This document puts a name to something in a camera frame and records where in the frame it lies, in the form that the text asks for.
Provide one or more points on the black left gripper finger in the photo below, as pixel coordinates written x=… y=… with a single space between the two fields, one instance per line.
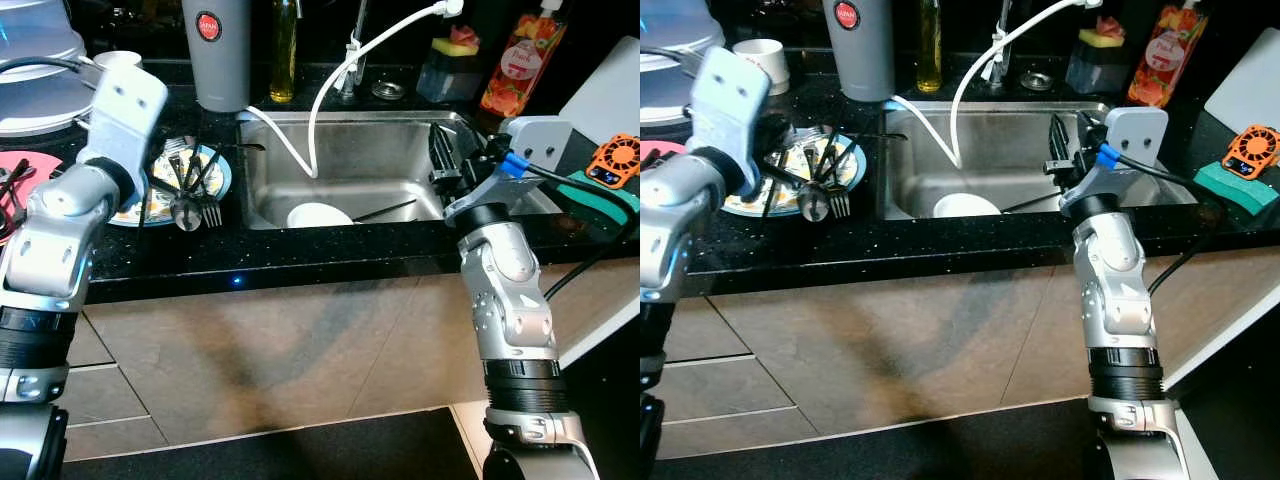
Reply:
x=190 y=183
x=818 y=175
x=825 y=144
x=205 y=156

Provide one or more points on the black chopstick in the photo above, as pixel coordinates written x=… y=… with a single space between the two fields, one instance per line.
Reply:
x=10 y=200
x=385 y=210
x=1030 y=200

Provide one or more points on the white bowl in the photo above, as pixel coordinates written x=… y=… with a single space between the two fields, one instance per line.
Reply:
x=318 y=216
x=966 y=206

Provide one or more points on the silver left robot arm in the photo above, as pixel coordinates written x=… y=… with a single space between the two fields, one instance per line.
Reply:
x=665 y=230
x=50 y=250

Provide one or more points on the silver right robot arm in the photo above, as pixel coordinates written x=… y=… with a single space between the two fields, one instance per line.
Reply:
x=505 y=300
x=1115 y=290

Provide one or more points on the silver spoon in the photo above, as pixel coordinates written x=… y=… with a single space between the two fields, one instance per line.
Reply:
x=187 y=212
x=815 y=203

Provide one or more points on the silver fork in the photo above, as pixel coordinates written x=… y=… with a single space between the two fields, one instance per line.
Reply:
x=840 y=205
x=211 y=215

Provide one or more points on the steel sink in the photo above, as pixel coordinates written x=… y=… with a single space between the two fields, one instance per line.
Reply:
x=380 y=150
x=1020 y=140

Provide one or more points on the blue patterned plate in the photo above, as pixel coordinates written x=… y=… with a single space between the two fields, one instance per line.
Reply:
x=140 y=205
x=760 y=200

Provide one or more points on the dark sponge caddy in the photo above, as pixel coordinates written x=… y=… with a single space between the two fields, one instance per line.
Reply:
x=1095 y=70
x=445 y=80

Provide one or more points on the round metal drain plug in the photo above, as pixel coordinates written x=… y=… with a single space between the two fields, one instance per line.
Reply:
x=1036 y=80
x=388 y=90

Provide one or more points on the white printed cup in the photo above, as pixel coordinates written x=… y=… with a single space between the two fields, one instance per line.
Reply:
x=765 y=60
x=115 y=60

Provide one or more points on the yellow sponge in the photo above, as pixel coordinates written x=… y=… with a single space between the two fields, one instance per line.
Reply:
x=1092 y=38
x=445 y=47

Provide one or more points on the orange dish soap bottle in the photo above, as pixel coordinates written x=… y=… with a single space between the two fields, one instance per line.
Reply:
x=1165 y=55
x=520 y=60

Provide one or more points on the grey thermos red logo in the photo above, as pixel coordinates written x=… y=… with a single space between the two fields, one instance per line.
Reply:
x=860 y=55
x=220 y=60

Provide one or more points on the chrome faucet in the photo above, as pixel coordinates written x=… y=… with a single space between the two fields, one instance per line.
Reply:
x=350 y=70
x=998 y=60

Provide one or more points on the pink scrubber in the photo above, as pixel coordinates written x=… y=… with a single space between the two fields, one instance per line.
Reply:
x=465 y=35
x=1112 y=25

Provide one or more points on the pink plate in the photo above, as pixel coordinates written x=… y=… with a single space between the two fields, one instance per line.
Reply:
x=45 y=165
x=652 y=155

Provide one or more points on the white tiered rack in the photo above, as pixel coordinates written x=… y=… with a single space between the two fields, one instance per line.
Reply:
x=665 y=100
x=40 y=100

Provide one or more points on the olive oil bottle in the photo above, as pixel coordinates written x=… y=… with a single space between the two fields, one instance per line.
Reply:
x=283 y=60
x=929 y=50

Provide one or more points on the green sponge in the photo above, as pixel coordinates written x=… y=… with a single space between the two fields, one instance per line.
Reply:
x=1240 y=192
x=605 y=218

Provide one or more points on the orange handheld fan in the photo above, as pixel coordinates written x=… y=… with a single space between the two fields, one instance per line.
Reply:
x=615 y=158
x=1255 y=150

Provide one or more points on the white cutting board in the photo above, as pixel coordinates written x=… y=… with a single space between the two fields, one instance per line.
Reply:
x=610 y=95
x=1250 y=85

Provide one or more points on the grey cabinet drawer front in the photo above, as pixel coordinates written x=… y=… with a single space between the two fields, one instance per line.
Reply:
x=740 y=435
x=730 y=390
x=700 y=330
x=110 y=440
x=90 y=345
x=100 y=395

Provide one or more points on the grey cabinet door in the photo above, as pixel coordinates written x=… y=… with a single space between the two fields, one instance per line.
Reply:
x=300 y=340
x=950 y=320

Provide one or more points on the black floor mat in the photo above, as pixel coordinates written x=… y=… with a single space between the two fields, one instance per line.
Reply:
x=280 y=455
x=900 y=450

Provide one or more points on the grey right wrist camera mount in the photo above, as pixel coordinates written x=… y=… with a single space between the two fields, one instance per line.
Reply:
x=540 y=135
x=1140 y=125

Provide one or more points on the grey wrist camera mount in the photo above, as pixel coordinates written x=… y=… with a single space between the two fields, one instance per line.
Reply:
x=1140 y=125
x=540 y=135
x=125 y=110
x=730 y=95

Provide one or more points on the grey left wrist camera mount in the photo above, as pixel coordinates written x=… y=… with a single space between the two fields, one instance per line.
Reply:
x=730 y=95
x=125 y=110

